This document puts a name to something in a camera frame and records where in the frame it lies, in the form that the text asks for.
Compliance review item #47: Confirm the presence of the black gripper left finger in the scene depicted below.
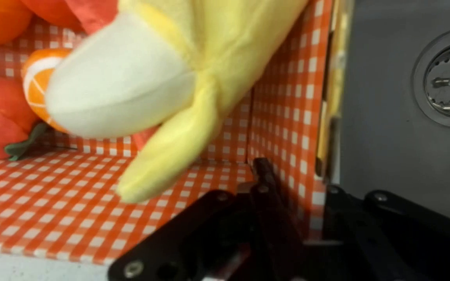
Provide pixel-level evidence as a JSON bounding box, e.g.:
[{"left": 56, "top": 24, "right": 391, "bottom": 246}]
[{"left": 106, "top": 157, "right": 312, "bottom": 281}]

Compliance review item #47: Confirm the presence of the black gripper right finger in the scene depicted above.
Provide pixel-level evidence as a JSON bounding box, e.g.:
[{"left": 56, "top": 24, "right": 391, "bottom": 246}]
[{"left": 321, "top": 183, "right": 450, "bottom": 281}]

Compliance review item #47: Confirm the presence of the yellow banana plush toy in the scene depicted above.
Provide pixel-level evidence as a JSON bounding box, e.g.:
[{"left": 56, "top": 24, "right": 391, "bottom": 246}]
[{"left": 43, "top": 0, "right": 310, "bottom": 207}]

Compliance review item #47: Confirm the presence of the red plush with green stem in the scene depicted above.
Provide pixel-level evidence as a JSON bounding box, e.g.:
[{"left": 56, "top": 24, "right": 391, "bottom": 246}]
[{"left": 0, "top": 74, "right": 56, "bottom": 163}]

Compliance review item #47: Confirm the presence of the stainless steel sink basin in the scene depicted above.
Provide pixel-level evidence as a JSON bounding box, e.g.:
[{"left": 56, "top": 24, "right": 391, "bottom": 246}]
[{"left": 332, "top": 0, "right": 450, "bottom": 232}]

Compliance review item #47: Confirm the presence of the red orange plush toy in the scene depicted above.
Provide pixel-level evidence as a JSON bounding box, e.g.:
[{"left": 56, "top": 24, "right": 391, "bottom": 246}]
[{"left": 20, "top": 0, "right": 120, "bottom": 36}]

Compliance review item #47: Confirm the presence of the orange slice plush toy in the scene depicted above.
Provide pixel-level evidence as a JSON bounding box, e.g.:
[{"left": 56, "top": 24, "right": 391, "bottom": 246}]
[{"left": 18, "top": 47, "right": 76, "bottom": 135}]

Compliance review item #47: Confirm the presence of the orange white checkered box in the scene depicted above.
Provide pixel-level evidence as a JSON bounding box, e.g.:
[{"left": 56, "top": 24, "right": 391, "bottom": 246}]
[{"left": 0, "top": 0, "right": 354, "bottom": 267}]

